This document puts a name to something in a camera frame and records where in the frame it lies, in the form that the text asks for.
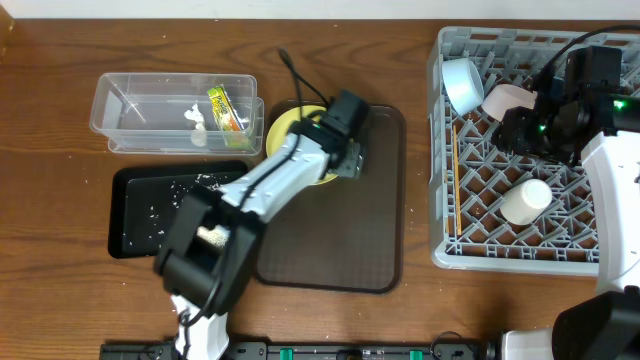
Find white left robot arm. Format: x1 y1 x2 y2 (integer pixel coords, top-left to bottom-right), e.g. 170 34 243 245
153 91 370 359

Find clear plastic waste bin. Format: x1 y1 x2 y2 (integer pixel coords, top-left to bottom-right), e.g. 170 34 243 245
89 73 264 156

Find yellow plate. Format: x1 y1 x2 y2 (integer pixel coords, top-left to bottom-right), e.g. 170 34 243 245
266 105 325 157

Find dark brown serving tray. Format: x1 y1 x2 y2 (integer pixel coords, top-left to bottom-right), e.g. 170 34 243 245
256 105 406 294

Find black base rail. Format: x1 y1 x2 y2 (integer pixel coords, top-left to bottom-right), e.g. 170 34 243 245
99 332 503 360

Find black waste tray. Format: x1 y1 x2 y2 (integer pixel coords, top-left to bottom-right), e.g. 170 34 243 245
107 160 248 259

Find light blue bowl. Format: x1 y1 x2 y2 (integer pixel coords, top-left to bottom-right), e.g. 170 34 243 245
442 58 485 115

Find grey dishwasher rack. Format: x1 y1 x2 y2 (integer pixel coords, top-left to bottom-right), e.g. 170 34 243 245
426 26 640 279

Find crumpled white paper scrap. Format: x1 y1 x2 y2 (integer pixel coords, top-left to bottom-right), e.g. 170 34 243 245
184 103 207 147

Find white pink bowl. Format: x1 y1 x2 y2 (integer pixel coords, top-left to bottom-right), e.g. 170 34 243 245
482 84 537 122

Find small pale green cup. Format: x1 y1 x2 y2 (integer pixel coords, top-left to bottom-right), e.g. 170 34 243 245
500 179 553 225

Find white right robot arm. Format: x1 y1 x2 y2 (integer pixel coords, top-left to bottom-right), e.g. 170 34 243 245
492 46 639 359

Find wooden chopstick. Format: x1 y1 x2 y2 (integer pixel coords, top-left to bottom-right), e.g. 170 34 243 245
443 170 450 238
451 125 462 236

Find pile of rice grains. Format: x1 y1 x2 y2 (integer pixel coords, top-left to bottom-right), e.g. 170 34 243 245
129 172 241 250

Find yellow green snack wrapper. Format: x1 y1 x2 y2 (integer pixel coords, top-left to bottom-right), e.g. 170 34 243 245
207 85 250 150

